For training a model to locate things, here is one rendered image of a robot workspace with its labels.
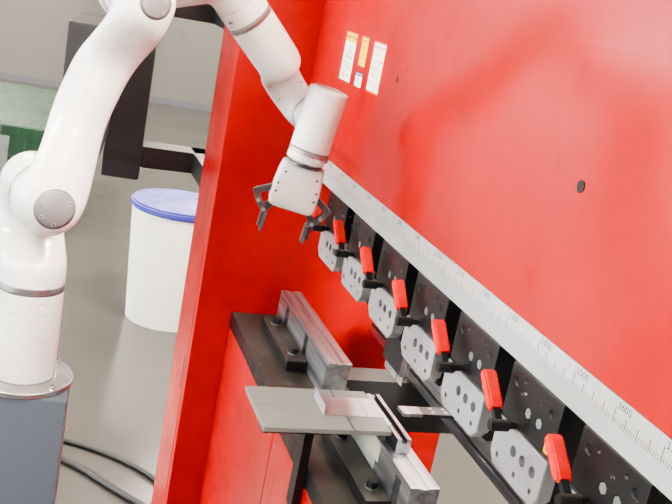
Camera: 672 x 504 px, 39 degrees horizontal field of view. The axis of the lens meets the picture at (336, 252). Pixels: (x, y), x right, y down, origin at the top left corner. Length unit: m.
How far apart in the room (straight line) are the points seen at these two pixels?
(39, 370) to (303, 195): 0.62
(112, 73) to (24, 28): 10.56
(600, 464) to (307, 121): 0.97
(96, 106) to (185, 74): 10.55
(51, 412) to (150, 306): 3.04
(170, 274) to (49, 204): 3.10
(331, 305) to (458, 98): 1.23
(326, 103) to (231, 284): 0.94
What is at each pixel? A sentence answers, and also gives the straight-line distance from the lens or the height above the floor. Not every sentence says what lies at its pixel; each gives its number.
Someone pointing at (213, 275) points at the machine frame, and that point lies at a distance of 2.69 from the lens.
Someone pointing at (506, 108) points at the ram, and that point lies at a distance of 1.55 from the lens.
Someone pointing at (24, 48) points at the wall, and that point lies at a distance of 12.30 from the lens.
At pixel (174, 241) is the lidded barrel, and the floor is 0.49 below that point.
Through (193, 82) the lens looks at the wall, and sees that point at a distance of 12.28.
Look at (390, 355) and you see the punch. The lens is 1.95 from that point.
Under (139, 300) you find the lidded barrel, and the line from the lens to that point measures 4.88.
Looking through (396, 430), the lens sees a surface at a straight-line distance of 1.94.
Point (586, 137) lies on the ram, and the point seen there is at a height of 1.68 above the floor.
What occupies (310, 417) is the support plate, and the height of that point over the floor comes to 1.00.
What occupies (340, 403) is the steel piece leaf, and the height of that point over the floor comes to 1.00.
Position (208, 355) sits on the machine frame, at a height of 0.73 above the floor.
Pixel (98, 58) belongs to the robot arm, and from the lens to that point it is 1.71.
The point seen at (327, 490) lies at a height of 0.88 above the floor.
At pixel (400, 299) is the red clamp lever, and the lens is 1.76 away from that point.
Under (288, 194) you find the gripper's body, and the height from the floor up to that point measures 1.39.
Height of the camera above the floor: 1.82
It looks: 15 degrees down
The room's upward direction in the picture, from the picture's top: 11 degrees clockwise
